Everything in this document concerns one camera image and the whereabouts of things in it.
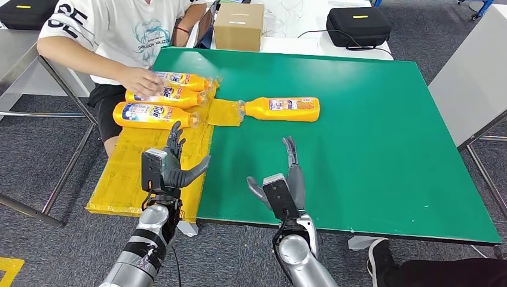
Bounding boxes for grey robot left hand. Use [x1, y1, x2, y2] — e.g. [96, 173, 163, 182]
[160, 120, 212, 190]

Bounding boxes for person's right hand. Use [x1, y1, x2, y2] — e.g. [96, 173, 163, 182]
[118, 66, 164, 97]

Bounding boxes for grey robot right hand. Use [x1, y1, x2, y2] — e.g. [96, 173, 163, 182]
[246, 136, 307, 211]

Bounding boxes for orange detergent bottle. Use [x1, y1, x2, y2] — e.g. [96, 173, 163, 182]
[237, 97, 321, 123]
[125, 87, 209, 109]
[152, 71, 216, 92]
[112, 102, 200, 130]

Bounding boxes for yellow taped plastic sheet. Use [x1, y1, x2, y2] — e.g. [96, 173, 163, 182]
[86, 77, 242, 222]

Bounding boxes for person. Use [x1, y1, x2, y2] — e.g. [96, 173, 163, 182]
[36, 0, 209, 157]
[366, 239, 507, 287]

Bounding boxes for white table foot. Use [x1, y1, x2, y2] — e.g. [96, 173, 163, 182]
[348, 236, 391, 252]
[176, 220, 199, 237]

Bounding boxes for dark laptop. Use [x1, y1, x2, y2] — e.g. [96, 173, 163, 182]
[196, 0, 218, 50]

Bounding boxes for green table mat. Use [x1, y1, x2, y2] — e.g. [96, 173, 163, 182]
[152, 47, 504, 247]

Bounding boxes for brown cardboard box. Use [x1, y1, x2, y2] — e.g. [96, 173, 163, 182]
[213, 3, 265, 52]

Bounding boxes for steel table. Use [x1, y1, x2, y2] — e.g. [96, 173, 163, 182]
[0, 29, 100, 228]

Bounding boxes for black case yellow label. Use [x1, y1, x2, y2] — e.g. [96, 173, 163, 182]
[326, 7, 393, 49]
[0, 0, 60, 32]

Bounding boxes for white table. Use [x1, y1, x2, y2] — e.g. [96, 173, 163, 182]
[186, 0, 395, 62]

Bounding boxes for grey table metal legs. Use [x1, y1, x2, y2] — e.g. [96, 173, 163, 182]
[429, 5, 507, 222]

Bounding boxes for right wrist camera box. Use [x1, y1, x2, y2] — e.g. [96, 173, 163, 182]
[262, 173, 301, 221]

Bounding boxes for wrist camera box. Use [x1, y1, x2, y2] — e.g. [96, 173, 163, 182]
[141, 148, 168, 193]
[262, 173, 301, 221]

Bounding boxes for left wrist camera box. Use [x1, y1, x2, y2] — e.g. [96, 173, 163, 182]
[141, 148, 168, 193]

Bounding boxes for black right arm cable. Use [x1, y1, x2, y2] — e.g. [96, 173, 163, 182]
[270, 210, 296, 287]

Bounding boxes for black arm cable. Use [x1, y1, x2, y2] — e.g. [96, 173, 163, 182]
[170, 245, 183, 287]
[270, 210, 296, 287]

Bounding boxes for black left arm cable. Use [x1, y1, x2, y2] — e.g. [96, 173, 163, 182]
[170, 245, 183, 287]

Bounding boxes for blue cart frame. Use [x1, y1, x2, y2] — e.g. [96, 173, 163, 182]
[457, 0, 496, 20]

